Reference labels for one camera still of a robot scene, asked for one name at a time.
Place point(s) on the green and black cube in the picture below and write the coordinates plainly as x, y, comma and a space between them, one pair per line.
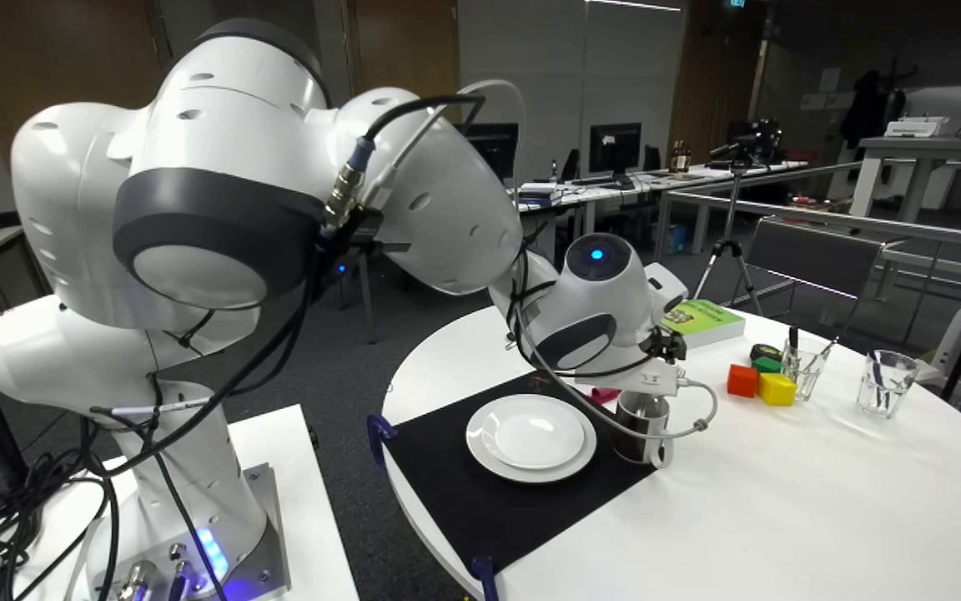
766, 358

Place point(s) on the green book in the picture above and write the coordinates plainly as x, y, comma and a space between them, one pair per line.
702, 321

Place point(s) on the clear glass cup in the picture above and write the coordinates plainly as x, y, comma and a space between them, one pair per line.
884, 381

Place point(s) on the white round plate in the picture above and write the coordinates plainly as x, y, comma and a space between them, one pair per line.
533, 437

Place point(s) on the black placemat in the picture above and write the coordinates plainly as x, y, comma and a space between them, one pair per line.
490, 520

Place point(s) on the pink rectangular block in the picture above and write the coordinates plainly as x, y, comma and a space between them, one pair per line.
605, 396

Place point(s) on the black camera tripod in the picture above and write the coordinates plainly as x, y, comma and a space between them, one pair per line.
753, 143

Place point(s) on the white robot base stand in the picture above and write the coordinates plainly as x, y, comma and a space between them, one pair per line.
231, 512

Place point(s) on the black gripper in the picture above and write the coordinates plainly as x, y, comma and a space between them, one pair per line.
661, 375

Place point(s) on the red cube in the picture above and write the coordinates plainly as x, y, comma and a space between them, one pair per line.
741, 381

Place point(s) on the computer monitor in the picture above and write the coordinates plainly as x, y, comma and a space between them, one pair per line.
616, 148

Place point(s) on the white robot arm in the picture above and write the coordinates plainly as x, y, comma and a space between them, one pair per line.
172, 226

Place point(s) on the clear glass with pens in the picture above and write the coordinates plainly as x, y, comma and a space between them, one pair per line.
804, 365

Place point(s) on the yellow cube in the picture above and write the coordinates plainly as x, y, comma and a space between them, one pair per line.
777, 388

